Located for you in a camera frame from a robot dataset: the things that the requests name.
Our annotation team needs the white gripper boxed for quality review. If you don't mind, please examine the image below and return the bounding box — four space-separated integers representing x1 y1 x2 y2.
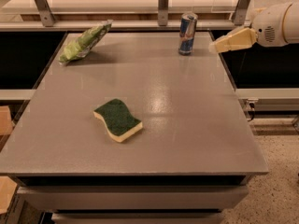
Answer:
208 3 292 53

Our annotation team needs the blue Red Bull can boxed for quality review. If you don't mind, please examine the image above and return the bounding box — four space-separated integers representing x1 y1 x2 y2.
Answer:
178 12 198 55

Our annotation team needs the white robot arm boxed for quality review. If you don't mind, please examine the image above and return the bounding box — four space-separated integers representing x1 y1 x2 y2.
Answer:
208 2 299 53

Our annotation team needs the green and yellow sponge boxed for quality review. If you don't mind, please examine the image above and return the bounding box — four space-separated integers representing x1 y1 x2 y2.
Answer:
93 99 143 143

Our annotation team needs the green chip bag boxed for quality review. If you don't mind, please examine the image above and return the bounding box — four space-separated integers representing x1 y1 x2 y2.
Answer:
59 20 113 63

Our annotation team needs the grey lower drawer front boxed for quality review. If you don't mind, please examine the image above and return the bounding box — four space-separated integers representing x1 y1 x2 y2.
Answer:
51 213 222 224

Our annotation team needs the grey drawer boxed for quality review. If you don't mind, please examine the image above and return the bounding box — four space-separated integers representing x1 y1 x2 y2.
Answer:
18 186 249 211
51 213 222 224

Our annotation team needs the grey upper drawer front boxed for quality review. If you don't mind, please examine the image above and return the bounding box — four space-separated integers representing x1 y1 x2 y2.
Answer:
18 186 249 211

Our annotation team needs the cardboard box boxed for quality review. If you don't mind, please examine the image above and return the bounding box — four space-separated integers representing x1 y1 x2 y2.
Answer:
0 105 18 216

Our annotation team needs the right metal bracket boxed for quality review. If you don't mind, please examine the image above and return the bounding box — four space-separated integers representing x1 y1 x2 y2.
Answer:
232 0 251 25

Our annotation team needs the metal bracket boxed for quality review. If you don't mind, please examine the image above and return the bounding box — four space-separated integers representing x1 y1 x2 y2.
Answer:
158 0 168 26
232 0 251 25
34 0 55 27

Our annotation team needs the middle metal bracket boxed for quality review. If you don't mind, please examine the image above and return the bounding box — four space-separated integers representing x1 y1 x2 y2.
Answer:
158 0 168 26

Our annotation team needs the left metal bracket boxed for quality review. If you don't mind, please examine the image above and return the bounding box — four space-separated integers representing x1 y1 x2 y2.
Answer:
34 0 55 27

